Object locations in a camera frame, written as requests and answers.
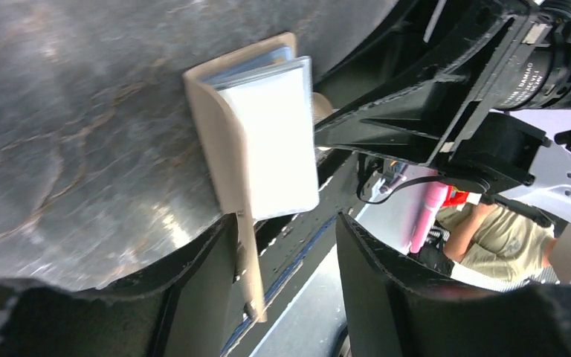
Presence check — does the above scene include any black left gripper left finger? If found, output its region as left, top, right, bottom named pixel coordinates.
left=0, top=215, right=236, bottom=356

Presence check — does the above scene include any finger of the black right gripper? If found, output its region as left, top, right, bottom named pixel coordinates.
left=315, top=74, right=468, bottom=165

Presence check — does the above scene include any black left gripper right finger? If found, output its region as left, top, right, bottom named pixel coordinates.
left=336, top=213, right=571, bottom=356

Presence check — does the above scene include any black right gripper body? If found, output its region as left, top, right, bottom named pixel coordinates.
left=314, top=0, right=571, bottom=166

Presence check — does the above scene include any cream leather card holder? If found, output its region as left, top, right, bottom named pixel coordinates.
left=182, top=32, right=332, bottom=322

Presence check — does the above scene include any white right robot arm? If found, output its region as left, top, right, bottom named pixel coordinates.
left=315, top=1, right=571, bottom=223

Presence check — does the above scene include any person in beige shirt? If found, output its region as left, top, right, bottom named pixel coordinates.
left=409, top=203, right=558, bottom=283

